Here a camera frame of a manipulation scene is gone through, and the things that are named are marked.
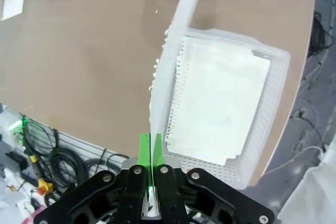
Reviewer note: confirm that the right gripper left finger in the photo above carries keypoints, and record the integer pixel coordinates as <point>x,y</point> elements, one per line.
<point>136,190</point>

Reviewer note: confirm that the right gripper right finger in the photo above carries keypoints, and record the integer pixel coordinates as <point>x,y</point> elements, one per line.
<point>168,190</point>

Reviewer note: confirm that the white paper sheet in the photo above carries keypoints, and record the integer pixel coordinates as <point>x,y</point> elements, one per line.
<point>183,11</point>

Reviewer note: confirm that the stack of white paper sheets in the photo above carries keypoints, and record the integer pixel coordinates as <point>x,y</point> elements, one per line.
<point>223,98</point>

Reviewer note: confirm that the circuit board green light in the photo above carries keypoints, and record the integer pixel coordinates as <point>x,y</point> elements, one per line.
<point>17,127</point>

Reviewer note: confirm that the white cloth cover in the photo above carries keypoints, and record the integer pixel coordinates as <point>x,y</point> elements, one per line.
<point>309,192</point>

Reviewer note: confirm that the white perforated plastic basket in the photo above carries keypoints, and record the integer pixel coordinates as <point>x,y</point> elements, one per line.
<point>273,90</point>

